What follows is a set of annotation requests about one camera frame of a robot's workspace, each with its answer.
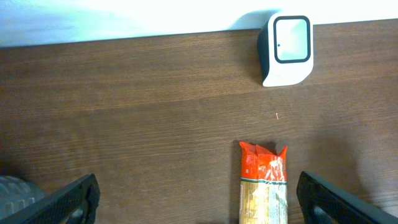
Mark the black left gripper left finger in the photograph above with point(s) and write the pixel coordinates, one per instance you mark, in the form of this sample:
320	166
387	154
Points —
74	203

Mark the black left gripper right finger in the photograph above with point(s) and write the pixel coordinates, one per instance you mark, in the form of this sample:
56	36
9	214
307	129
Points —
323	202

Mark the orange pasta package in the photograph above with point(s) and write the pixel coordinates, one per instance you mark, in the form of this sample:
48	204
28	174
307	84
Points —
263	186

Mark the white barcode scanner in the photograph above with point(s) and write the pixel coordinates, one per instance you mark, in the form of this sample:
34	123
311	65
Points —
285	49

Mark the grey plastic mesh basket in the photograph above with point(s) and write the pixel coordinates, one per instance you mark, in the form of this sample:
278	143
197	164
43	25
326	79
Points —
17	194

